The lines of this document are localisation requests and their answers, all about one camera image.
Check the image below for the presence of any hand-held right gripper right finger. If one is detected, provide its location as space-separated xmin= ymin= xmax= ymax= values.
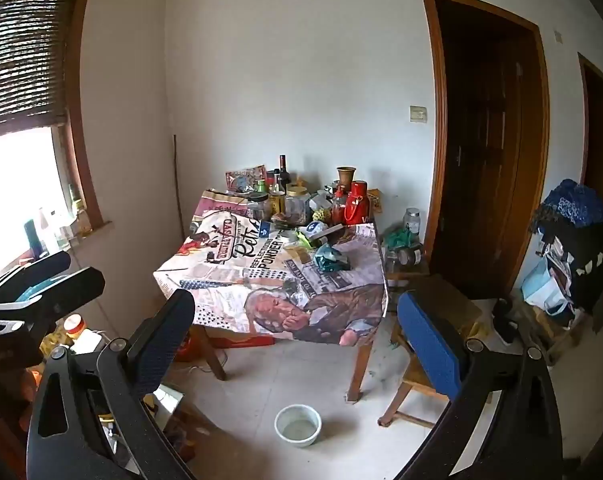
xmin=396 ymin=290 xmax=565 ymax=480

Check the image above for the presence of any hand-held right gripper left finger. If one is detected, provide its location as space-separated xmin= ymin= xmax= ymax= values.
xmin=26 ymin=289 xmax=197 ymax=480

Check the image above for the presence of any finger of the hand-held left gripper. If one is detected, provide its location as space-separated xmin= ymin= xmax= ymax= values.
xmin=0 ymin=251 xmax=72 ymax=306
xmin=0 ymin=267 xmax=106 ymax=334

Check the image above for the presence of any green plastic bag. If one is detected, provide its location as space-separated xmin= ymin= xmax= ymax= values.
xmin=314 ymin=244 xmax=349 ymax=273

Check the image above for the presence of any white bowl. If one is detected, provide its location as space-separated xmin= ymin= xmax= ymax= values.
xmin=274 ymin=404 xmax=320 ymax=448

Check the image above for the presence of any person's left forearm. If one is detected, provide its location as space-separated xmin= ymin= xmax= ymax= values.
xmin=0 ymin=367 xmax=37 ymax=480

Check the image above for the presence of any dark teal bottle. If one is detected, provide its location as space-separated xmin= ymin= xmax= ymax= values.
xmin=25 ymin=219 xmax=44 ymax=256

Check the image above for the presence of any orange bottle white cap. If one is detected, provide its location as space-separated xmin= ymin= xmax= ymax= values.
xmin=64 ymin=314 xmax=87 ymax=341

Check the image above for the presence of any small wooden side stool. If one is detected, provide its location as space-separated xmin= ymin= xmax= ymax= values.
xmin=384 ymin=255 xmax=432 ymax=287

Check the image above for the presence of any red flat box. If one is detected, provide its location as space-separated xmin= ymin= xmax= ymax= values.
xmin=210 ymin=335 xmax=276 ymax=349

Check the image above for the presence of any black slipper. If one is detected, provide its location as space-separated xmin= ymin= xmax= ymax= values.
xmin=494 ymin=297 xmax=519 ymax=343

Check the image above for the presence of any green cloth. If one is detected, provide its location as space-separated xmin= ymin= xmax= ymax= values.
xmin=384 ymin=227 xmax=415 ymax=251

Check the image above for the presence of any light blue bag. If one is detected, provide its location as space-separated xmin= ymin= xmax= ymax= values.
xmin=521 ymin=255 xmax=569 ymax=316

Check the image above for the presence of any pink brown paper sack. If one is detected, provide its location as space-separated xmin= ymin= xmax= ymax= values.
xmin=204 ymin=189 xmax=249 ymax=206

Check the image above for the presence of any thin wooden stick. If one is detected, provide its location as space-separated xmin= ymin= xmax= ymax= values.
xmin=172 ymin=135 xmax=184 ymax=221

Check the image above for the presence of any glass jar black lid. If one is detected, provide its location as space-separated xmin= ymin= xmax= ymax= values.
xmin=246 ymin=192 xmax=270 ymax=223

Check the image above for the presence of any red thermos flask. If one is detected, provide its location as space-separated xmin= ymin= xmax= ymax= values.
xmin=344 ymin=180 xmax=369 ymax=226

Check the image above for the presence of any printed snack packet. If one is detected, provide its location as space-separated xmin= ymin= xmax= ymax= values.
xmin=225 ymin=167 xmax=268 ymax=193

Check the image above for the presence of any black bag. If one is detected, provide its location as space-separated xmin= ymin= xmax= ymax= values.
xmin=541 ymin=220 xmax=603 ymax=311

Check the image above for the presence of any clear bottle yellow label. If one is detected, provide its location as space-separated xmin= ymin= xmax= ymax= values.
xmin=268 ymin=172 xmax=286 ymax=213

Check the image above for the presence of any plastic jar yellow lid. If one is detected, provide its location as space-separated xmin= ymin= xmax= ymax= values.
xmin=284 ymin=186 xmax=309 ymax=226

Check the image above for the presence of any dark wooden door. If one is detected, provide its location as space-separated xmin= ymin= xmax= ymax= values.
xmin=420 ymin=0 xmax=551 ymax=301

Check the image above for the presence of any blue knit cloth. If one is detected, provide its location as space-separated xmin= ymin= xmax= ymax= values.
xmin=536 ymin=179 xmax=603 ymax=233

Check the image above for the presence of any bamboo window blind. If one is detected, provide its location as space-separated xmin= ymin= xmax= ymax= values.
xmin=0 ymin=0 xmax=77 ymax=141

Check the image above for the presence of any wooden window frame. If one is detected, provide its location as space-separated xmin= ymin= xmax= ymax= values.
xmin=56 ymin=0 xmax=113 ymax=233

